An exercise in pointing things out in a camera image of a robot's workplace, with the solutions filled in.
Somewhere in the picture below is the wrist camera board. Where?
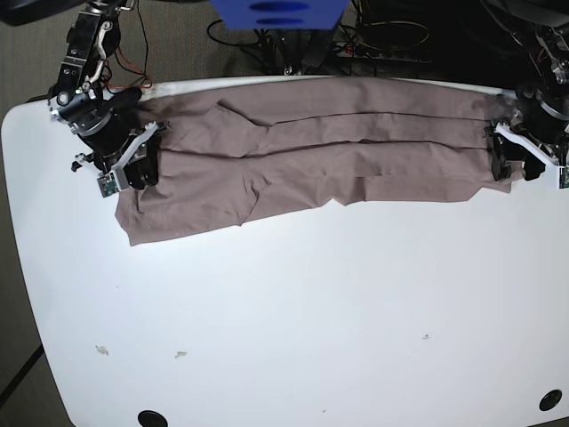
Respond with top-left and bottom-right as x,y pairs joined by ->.
557,166 -> 569,189
97,169 -> 130,197

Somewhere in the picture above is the black power strip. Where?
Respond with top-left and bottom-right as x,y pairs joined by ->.
333,42 -> 433,64

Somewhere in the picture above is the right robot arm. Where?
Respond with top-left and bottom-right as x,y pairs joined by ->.
47,1 -> 168,197

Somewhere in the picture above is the black table grommet right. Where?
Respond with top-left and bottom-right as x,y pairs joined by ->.
539,389 -> 563,412

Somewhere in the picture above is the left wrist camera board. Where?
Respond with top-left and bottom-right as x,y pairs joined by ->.
557,166 -> 569,189

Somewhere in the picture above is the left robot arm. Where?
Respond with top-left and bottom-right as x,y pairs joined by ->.
481,1 -> 568,189

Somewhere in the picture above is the blue plastic mount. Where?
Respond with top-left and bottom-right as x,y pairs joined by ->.
210,0 -> 349,29

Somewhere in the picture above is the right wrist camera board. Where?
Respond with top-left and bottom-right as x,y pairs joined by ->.
97,169 -> 130,197

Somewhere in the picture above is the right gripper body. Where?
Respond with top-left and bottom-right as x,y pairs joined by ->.
69,110 -> 170,173

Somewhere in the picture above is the mauve T-shirt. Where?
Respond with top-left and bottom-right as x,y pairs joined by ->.
116,77 -> 524,245

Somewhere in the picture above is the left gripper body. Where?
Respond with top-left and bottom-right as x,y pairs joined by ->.
485,109 -> 568,169

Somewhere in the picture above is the black table grommet left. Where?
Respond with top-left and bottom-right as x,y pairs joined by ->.
137,410 -> 168,427

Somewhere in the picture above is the black table grommet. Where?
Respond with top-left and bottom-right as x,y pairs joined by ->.
137,410 -> 168,427
539,389 -> 563,412

